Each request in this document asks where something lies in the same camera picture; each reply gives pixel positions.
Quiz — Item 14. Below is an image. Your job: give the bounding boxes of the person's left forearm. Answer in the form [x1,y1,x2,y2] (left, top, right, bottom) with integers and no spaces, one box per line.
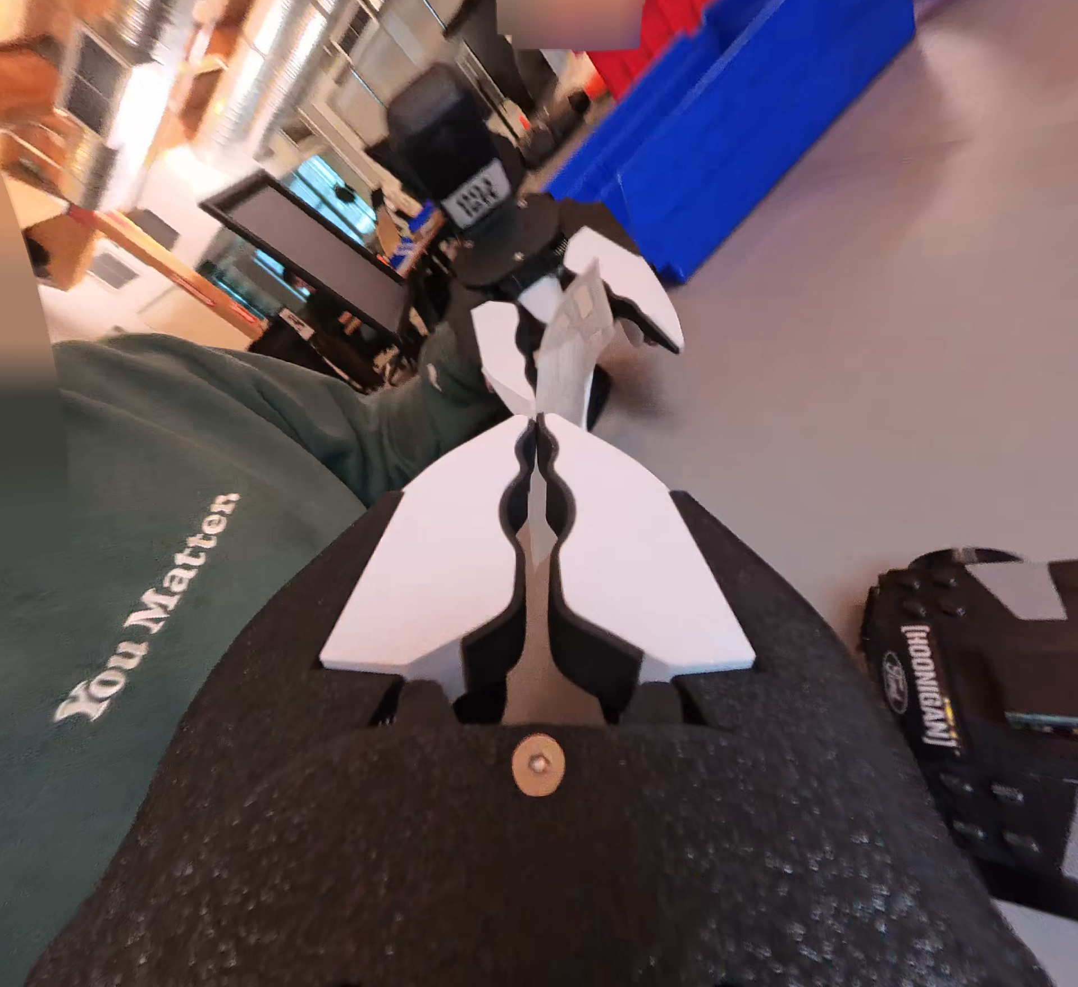
[337,322,515,505]

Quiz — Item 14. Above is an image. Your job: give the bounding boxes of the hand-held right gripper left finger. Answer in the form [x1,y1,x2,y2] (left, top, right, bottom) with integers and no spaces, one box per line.
[320,414,540,702]

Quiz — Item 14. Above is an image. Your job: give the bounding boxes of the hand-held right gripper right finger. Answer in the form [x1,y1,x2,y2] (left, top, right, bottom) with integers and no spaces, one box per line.
[535,412,756,720]

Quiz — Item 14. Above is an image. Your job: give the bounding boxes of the blue storage bin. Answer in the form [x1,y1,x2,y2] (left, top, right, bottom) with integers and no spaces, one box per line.
[615,0,919,286]
[546,27,717,213]

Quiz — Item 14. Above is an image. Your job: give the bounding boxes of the white sticker sheet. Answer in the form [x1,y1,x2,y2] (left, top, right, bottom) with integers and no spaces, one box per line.
[505,258,625,584]

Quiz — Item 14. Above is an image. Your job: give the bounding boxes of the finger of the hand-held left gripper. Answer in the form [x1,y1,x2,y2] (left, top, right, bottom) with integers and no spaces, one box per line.
[560,227,686,355]
[470,300,541,418]

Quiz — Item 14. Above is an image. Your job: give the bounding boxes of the black computer monitor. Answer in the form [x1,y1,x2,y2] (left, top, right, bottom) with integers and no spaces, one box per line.
[200,170,415,333]

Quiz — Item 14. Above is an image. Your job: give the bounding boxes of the black lego car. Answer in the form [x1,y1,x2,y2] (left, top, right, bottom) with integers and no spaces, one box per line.
[859,547,1078,914]

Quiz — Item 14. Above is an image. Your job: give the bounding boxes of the wooden office desk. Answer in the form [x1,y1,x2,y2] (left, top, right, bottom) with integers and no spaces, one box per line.
[25,204,272,341]

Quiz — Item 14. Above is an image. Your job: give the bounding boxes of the silver ventilation duct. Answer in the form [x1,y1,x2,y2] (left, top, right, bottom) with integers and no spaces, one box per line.
[118,0,359,156]

